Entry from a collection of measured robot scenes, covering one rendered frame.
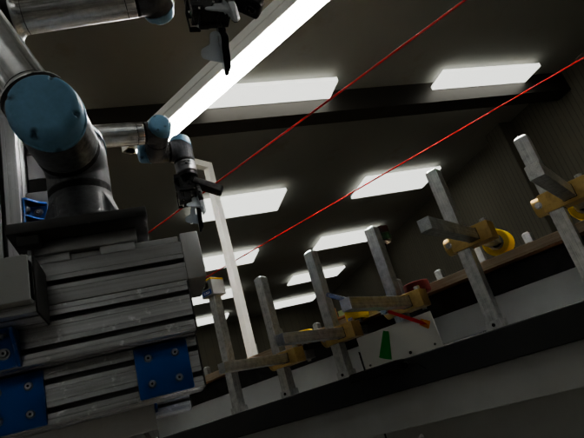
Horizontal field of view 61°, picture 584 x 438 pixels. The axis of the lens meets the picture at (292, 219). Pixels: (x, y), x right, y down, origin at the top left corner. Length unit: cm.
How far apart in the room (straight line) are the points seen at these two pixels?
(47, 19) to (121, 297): 68
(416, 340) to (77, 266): 94
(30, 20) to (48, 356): 75
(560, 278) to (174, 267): 109
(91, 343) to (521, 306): 118
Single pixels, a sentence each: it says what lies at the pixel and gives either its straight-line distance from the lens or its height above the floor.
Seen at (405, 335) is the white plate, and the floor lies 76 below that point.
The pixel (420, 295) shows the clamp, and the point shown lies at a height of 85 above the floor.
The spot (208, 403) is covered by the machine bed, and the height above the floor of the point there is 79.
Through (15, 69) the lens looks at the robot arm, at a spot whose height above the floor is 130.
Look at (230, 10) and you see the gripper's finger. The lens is 102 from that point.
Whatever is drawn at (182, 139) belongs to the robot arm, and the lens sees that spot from 187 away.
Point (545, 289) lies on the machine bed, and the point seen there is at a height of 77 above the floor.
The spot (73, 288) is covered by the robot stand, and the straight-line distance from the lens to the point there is 92.
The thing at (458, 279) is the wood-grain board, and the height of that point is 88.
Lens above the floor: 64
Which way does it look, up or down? 21 degrees up
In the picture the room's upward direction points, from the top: 16 degrees counter-clockwise
